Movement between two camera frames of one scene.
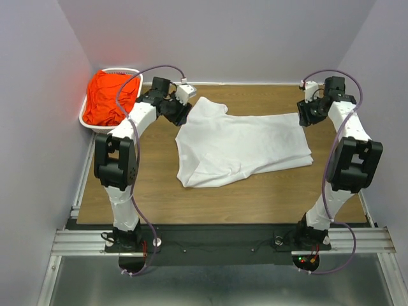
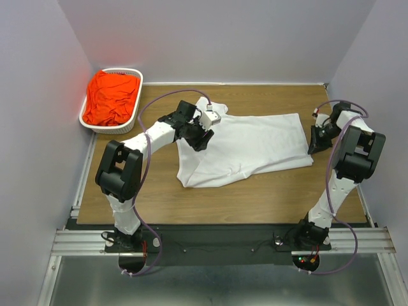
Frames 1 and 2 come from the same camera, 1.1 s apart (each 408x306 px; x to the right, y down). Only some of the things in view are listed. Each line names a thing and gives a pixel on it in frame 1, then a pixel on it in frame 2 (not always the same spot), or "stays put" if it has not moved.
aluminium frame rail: [76, 243] stays put
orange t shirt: [101, 106] stays put
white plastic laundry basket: [105, 128] stays put
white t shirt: [213, 147] stays put
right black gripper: [305, 118] -> [316, 145]
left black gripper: [180, 119] -> [200, 144]
